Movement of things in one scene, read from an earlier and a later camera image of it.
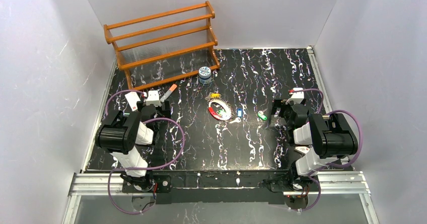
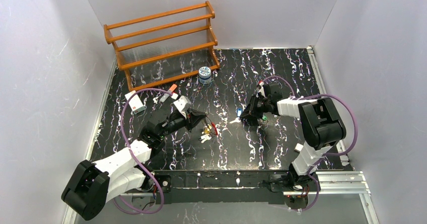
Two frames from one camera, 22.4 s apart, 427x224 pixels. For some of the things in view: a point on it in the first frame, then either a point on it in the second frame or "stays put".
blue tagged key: x=239 y=112 stays put
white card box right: x=303 y=150 stays put
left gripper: x=157 y=107 -> x=190 y=118
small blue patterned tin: x=204 y=75 stays put
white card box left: x=132 y=98 stays put
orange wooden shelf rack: x=166 y=47 stays put
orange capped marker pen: x=170 y=91 stays put
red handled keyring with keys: x=219 y=107 -> x=209 y=131
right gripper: x=281 y=106 -> x=255 y=105
